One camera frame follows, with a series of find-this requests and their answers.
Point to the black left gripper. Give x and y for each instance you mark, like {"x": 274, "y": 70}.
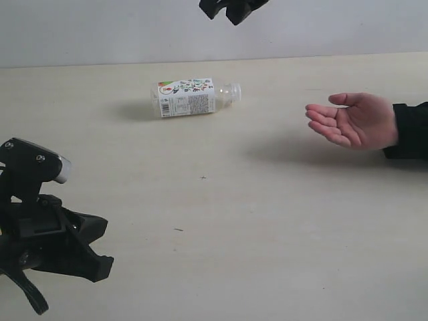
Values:
{"x": 46, "y": 236}

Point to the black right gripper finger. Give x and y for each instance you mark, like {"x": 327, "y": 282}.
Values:
{"x": 212, "y": 7}
{"x": 238, "y": 10}

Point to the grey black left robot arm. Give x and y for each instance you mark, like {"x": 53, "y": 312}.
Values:
{"x": 47, "y": 237}

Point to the black sleeved forearm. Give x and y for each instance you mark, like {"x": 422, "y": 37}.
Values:
{"x": 411, "y": 124}

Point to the clear bottle white floral label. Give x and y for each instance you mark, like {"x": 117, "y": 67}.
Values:
{"x": 192, "y": 96}

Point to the person's open bare hand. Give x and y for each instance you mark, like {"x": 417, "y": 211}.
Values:
{"x": 358, "y": 121}

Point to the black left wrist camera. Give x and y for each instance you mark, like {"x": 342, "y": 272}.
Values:
{"x": 27, "y": 166}

